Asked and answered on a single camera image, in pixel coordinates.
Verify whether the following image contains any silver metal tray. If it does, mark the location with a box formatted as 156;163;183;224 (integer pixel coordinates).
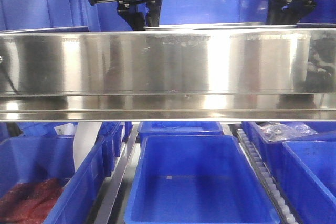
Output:
144;22;298;31

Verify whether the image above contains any blue bin upper right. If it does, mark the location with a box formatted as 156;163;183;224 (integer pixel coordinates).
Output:
300;0;336;23

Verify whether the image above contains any blue bin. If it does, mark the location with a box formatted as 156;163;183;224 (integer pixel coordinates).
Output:
15;121;132;177
300;0;336;23
242;121;335;182
281;141;335;223
1;0;87;31
124;135;280;223
138;121;224;141
82;0;268;31
1;136;105;223

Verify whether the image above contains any blue bin upper centre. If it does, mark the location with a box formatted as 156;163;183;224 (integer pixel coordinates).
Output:
82;0;268;31

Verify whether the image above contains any blue bin upper left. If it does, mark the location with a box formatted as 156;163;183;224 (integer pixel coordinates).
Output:
1;0;87;31

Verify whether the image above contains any blue bin lower centre back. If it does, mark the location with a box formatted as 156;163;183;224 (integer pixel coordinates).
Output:
138;121;224;141

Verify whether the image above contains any clear bag of metal parts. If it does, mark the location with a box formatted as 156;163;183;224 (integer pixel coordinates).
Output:
259;122;318;142

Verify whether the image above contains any blue bin lower right back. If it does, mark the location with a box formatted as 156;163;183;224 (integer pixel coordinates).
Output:
242;121;335;182

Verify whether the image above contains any white roller track right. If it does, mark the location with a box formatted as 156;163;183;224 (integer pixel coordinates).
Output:
237;127;298;223

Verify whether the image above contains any blue bin lower right front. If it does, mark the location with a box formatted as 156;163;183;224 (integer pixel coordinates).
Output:
281;141;335;223

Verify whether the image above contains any blue bin lower left back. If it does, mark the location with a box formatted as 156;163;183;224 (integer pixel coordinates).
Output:
15;121;132;177

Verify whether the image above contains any blue bin lower centre front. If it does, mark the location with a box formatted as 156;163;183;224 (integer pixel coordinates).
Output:
124;135;280;223

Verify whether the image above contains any blue bin lower left front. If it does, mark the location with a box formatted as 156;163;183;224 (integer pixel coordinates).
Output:
1;136;105;223

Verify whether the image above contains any red mesh bag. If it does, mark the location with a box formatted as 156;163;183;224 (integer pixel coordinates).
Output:
1;178;63;223

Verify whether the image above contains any stainless steel shelf front rail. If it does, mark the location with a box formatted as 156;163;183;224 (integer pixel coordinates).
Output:
1;27;335;121

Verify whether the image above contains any grey metal divider rail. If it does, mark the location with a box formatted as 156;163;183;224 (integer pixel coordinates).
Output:
86;124;141;223

